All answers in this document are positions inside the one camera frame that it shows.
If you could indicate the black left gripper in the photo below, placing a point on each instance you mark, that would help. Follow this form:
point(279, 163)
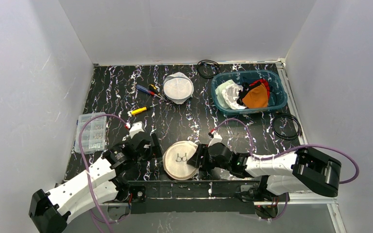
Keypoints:
point(154, 145)

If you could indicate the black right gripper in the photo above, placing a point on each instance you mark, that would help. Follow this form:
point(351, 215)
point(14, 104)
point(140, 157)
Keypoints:
point(201, 154)

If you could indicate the white mesh bag tan trim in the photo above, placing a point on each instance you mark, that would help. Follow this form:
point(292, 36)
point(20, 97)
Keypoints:
point(175, 160)

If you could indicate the white mesh bag blue trim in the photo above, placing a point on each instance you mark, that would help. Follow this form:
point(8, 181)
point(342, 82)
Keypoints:
point(178, 88)

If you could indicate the white bra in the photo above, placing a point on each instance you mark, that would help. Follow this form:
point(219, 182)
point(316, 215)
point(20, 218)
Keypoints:
point(227, 95)

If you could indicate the orange bra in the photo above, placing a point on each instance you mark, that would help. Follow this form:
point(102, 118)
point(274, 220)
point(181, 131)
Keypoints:
point(256, 98)

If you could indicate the red garment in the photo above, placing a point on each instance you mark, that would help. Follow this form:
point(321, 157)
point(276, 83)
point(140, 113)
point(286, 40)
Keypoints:
point(264, 82)

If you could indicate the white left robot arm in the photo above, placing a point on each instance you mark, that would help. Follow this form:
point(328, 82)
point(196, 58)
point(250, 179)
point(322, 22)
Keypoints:
point(51, 211)

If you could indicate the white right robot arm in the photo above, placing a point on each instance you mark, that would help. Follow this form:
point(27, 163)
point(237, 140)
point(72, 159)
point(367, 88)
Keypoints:
point(299, 169)

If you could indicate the clear plastic screw box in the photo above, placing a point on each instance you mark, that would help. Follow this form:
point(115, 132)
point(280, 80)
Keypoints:
point(94, 134)

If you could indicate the teal plastic bin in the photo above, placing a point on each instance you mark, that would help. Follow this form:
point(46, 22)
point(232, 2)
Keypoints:
point(277, 100)

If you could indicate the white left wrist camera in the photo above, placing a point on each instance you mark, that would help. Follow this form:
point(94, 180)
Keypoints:
point(136, 128)

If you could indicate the yellow handled screwdriver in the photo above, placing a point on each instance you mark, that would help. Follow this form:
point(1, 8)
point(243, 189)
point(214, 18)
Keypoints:
point(140, 110)

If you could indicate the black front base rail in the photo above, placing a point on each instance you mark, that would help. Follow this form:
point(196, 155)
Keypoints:
point(198, 196)

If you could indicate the black orange handled screwdriver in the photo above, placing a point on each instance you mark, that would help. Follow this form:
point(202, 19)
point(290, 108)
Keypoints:
point(155, 90)

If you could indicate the blue handled screwdriver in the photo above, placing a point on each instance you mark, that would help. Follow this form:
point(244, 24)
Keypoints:
point(146, 90)

